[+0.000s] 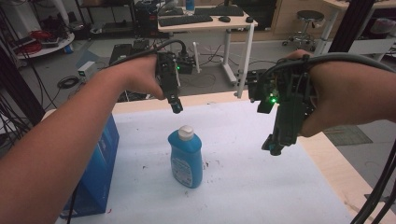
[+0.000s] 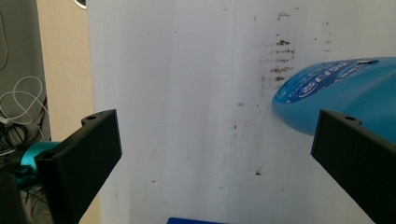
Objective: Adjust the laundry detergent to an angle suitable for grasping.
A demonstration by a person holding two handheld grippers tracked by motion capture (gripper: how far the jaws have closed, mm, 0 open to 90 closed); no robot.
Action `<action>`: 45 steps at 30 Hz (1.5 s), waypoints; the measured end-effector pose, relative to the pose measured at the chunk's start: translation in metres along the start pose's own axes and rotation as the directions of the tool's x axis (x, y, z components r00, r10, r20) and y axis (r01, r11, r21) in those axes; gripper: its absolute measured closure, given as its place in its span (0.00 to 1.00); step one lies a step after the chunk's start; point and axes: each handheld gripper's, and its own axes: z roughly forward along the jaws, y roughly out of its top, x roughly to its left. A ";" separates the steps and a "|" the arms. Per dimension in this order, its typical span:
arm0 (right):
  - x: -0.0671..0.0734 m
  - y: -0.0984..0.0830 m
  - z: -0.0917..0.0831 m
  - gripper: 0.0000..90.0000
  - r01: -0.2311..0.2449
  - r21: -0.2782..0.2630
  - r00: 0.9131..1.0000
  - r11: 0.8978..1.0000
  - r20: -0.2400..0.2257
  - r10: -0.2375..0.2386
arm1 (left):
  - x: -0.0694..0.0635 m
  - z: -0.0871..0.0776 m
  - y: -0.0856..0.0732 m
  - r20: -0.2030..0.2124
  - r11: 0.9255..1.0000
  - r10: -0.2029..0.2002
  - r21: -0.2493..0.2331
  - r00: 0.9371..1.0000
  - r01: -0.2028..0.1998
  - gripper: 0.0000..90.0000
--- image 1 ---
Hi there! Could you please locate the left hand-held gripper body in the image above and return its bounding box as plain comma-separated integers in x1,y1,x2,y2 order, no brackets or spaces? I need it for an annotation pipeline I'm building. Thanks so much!
155,41,201,101

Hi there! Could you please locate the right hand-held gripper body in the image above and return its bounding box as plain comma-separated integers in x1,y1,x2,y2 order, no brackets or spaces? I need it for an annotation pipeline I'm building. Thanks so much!
236,23,317,147

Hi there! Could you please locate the blue bottle with white cap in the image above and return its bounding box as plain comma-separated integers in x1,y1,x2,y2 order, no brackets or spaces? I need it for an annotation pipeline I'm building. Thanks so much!
167,124,204,189

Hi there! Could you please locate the blue cardboard box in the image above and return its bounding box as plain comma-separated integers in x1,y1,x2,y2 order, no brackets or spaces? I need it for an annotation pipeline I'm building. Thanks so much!
59,114,120,219

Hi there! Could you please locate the person's left hand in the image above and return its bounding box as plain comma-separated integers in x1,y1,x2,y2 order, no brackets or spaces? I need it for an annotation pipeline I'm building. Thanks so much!
111,55,166,101

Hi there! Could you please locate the person's right hand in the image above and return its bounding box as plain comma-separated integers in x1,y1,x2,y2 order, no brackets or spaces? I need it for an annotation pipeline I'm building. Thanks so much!
284,49,353,138

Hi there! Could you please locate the white foam mat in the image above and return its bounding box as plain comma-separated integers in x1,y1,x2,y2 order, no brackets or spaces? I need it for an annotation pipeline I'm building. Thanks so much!
55,100,354,224

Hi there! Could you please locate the black flat case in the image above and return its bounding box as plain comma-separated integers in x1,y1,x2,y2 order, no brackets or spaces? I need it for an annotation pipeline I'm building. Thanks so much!
108,43,134,65

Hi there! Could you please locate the black keyboard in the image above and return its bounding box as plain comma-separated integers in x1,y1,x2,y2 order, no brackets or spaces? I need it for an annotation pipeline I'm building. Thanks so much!
193,6,245,18
158,14,215,28

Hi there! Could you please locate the black computer tower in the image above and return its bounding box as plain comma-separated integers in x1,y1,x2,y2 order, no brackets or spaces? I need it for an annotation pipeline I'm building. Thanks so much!
134,2,160,39

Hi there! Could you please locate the grey floor mat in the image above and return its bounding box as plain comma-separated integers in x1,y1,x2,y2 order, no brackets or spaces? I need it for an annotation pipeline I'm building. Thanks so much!
322,124,374,147

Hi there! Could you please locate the white desk with wooden top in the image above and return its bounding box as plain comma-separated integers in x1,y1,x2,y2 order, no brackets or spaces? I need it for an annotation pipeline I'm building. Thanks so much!
157,5,260,85

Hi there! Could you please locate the black round stool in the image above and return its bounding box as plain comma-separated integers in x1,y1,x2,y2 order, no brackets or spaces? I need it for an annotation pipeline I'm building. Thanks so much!
281,9,327,52

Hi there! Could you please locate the small white box device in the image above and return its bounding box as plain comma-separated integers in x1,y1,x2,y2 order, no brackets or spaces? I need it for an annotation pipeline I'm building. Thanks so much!
77,61,98,84

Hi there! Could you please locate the white side table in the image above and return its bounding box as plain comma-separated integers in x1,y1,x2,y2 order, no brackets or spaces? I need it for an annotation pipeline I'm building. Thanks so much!
313,0,396,62

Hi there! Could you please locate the round white table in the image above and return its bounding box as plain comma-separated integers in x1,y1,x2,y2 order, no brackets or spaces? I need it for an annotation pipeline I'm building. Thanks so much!
14,31,76,61

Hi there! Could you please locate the grey left gripper cable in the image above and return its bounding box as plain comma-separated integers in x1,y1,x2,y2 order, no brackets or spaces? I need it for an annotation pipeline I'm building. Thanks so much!
106,38,189,68

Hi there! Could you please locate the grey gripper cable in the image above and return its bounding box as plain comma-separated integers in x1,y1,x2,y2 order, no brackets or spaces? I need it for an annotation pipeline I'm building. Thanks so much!
267,51,396,75
106,38,189,68

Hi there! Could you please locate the grey right gripper cable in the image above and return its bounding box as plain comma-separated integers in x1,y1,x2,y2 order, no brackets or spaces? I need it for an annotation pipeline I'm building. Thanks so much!
267,51,396,75

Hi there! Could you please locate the black frame post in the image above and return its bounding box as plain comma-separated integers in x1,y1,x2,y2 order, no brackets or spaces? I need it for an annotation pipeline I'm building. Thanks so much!
328,0,376,54
0,46,47,126

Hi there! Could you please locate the coiled black cable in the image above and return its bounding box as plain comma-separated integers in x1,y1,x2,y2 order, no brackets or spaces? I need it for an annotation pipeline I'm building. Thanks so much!
56,75,81,91

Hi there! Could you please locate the black hanging cable bundle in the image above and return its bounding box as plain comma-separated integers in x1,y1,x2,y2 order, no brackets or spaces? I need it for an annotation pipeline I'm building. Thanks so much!
65,185,78,224
349,146,396,224

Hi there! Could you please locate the red cable coil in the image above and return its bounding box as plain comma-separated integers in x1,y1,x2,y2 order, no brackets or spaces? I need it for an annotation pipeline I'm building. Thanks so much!
28,30,54,40

